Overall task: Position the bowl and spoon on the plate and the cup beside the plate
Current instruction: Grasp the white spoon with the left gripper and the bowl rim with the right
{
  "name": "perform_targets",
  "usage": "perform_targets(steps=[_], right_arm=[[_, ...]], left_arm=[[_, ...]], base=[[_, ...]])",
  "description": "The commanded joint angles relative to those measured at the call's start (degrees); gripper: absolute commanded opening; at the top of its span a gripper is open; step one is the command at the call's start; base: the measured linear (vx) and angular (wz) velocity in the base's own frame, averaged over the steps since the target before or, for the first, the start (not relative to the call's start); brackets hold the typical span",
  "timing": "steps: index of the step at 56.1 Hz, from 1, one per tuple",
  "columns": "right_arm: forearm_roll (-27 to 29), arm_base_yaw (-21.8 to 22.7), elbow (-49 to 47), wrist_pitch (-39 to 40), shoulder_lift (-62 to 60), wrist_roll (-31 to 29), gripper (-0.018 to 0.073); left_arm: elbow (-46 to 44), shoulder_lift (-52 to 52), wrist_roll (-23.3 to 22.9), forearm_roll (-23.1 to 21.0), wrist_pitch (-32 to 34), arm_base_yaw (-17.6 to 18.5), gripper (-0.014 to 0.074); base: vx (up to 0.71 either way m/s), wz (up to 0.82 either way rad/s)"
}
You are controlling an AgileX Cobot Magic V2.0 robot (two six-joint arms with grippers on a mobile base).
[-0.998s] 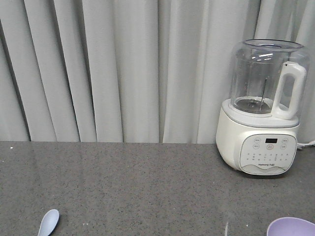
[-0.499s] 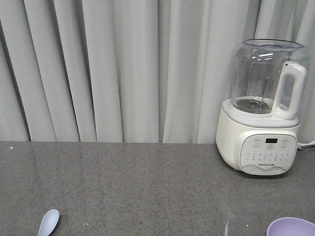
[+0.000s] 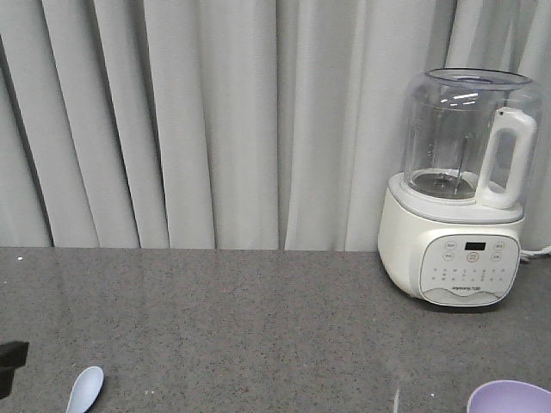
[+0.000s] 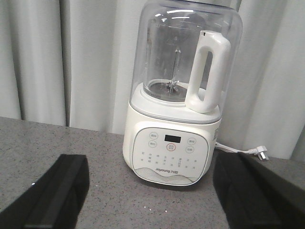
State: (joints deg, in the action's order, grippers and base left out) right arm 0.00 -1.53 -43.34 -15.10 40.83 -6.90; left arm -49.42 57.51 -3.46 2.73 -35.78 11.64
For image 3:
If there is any grey curtain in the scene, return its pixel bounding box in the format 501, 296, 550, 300
1, 1, 550, 251

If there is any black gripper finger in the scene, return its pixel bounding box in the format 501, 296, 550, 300
0, 341, 29, 398

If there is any purple bowl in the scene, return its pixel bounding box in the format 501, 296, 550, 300
466, 379, 550, 413

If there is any white power cord with plug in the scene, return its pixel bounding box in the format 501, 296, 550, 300
518, 245, 551, 262

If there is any light blue spoon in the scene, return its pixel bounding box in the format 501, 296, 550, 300
65, 366, 104, 413

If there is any white blender machine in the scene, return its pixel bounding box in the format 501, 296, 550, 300
378, 68, 544, 308

